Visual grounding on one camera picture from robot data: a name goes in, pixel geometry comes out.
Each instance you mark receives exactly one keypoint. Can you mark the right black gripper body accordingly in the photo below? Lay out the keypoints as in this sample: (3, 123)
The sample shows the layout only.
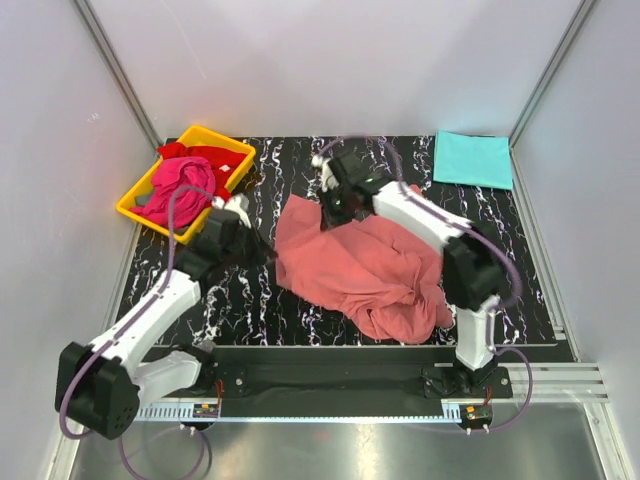
(337, 199)

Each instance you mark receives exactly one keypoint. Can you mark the red t-shirt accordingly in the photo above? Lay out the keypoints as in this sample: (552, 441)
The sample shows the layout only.
(223, 162)

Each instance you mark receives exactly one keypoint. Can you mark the left small circuit board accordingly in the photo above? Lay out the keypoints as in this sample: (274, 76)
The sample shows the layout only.
(206, 410)

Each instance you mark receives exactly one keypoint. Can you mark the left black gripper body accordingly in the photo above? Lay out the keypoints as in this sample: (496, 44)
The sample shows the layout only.
(239, 253)

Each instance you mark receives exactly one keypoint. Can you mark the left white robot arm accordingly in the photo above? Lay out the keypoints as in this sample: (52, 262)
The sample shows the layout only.
(102, 385)

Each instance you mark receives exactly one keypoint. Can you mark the folded turquoise t-shirt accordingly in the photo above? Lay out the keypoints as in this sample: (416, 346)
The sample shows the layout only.
(478, 161)

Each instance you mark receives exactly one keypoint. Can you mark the right small circuit board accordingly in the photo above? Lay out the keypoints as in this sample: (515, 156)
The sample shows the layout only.
(479, 413)

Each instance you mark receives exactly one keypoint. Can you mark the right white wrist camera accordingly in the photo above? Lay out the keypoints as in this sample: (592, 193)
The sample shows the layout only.
(327, 177)

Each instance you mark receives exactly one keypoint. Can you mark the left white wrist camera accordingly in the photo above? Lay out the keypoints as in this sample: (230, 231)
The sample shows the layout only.
(237, 203)

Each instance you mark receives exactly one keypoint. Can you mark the left aluminium frame post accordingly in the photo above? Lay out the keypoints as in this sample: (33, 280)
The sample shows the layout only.
(108, 54)

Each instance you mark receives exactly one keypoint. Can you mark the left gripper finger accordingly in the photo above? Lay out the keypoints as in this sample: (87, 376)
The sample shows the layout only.
(261, 259)
(258, 247)

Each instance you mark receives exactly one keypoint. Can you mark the right aluminium frame post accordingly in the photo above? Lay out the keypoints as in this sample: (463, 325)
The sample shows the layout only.
(581, 15)

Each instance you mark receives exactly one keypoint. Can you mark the aluminium frame post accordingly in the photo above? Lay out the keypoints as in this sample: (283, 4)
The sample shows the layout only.
(108, 54)
(581, 15)

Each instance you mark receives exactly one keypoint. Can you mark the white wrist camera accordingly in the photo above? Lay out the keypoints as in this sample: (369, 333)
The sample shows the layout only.
(237, 203)
(327, 177)

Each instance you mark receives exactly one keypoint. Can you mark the small circuit board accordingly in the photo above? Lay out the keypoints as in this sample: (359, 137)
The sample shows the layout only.
(479, 413)
(206, 410)

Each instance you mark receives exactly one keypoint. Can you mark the salmon pink t-shirt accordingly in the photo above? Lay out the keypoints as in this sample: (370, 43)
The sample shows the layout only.
(379, 275)

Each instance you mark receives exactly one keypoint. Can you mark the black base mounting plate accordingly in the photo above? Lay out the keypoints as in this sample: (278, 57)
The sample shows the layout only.
(365, 375)

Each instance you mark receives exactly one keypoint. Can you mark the white slotted cable duct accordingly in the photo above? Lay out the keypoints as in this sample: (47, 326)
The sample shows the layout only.
(236, 410)

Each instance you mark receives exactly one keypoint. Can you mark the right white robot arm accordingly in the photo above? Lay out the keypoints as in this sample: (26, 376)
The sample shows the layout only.
(470, 275)

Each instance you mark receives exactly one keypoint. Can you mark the magenta t-shirt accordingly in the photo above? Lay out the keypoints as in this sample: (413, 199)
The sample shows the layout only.
(180, 186)

